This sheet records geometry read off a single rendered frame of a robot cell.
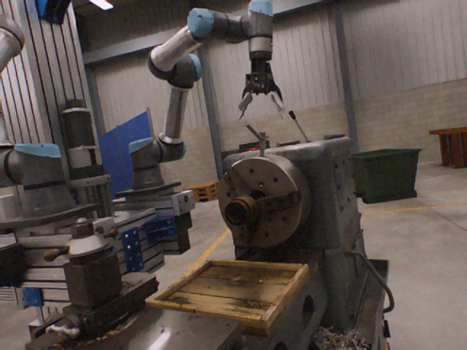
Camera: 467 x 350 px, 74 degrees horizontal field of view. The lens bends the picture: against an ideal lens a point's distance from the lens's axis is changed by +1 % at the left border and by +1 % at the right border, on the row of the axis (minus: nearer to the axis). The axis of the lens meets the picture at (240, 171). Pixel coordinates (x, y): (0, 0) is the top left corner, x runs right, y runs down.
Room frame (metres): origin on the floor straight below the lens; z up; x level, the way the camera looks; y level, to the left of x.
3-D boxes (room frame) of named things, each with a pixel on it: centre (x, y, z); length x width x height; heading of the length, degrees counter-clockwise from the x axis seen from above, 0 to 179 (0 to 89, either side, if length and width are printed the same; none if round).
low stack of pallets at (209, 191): (9.31, 1.25, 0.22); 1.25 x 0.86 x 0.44; 168
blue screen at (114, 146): (7.43, 2.77, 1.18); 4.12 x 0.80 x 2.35; 37
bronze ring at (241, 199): (0.95, 0.01, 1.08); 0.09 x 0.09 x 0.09; 60
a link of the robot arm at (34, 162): (1.00, 0.65, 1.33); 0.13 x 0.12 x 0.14; 89
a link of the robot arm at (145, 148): (1.47, 0.44, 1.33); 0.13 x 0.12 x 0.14; 130
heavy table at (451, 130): (8.34, -5.73, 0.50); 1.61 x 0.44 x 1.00; 166
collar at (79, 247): (0.58, 0.32, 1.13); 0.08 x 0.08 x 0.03
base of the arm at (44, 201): (1.00, 0.64, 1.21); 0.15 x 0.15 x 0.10
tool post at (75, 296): (0.59, 0.31, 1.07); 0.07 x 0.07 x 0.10; 60
